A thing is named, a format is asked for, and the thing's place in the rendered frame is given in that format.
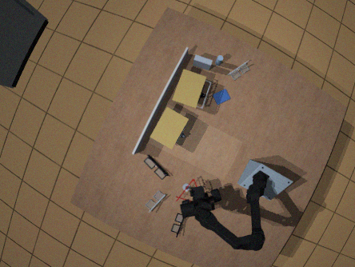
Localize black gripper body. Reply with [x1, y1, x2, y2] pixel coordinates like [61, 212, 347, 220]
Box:
[182, 189, 221, 205]

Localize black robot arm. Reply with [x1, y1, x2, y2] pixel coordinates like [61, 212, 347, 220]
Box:
[180, 170, 269, 251]

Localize light blue cylinder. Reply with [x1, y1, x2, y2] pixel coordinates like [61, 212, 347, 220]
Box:
[215, 55, 223, 66]

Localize black rectangular glasses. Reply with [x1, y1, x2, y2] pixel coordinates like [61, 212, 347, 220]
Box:
[144, 155, 169, 180]

